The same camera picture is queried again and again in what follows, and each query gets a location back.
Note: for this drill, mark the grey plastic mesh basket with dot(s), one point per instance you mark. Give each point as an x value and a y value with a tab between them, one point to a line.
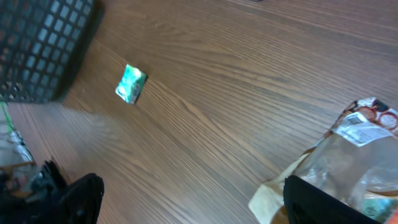
43	43

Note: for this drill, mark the teal wet wipes pack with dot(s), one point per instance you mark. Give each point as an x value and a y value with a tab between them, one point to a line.
381	210

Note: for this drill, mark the beige brown snack bag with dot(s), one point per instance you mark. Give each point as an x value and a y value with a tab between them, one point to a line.
355	159

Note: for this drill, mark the green tissue pack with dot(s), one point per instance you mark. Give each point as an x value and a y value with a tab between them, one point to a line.
130	86

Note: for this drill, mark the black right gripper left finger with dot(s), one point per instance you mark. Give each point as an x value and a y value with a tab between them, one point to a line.
78	203

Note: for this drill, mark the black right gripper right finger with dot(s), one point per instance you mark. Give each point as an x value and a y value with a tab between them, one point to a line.
306	204

